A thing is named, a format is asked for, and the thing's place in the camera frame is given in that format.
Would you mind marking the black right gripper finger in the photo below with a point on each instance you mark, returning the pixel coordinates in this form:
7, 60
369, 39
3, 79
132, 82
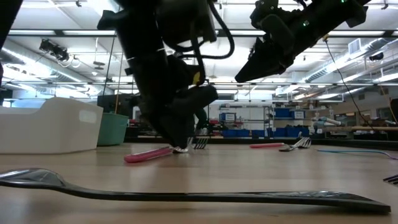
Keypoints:
264, 62

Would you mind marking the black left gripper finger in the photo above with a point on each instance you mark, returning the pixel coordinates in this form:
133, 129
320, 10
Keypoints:
171, 133
189, 132

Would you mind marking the iridescent rainbow fork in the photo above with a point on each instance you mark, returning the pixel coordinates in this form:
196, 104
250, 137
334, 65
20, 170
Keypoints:
200, 144

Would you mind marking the white plastic bin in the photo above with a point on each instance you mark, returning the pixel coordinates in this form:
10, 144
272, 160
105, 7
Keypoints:
46, 130

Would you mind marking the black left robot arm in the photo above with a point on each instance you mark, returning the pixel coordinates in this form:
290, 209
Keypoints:
136, 37

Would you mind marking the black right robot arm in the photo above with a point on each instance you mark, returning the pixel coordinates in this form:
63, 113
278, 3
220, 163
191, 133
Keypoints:
329, 18

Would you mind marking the blue bin with white label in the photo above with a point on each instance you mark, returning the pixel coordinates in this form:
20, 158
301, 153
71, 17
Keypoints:
227, 117

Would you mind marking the blue storage bin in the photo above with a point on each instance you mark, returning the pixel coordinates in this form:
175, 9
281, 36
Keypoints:
259, 133
283, 113
236, 133
292, 132

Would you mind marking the teal plastic bin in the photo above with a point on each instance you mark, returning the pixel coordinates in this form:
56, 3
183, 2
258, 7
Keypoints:
113, 130

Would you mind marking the metal shelf rack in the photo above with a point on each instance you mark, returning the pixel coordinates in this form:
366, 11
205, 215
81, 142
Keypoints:
269, 121

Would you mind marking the black monitor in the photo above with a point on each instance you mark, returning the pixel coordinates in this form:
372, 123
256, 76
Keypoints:
105, 105

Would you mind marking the grey roll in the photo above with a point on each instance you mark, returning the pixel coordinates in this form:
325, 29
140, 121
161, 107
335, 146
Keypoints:
326, 121

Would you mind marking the wooden workbench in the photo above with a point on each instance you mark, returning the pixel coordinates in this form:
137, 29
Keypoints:
367, 127

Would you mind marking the black table frame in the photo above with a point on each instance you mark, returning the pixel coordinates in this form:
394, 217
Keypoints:
342, 143

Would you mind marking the black ceiling camera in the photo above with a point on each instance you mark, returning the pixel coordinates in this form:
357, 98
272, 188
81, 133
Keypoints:
54, 49

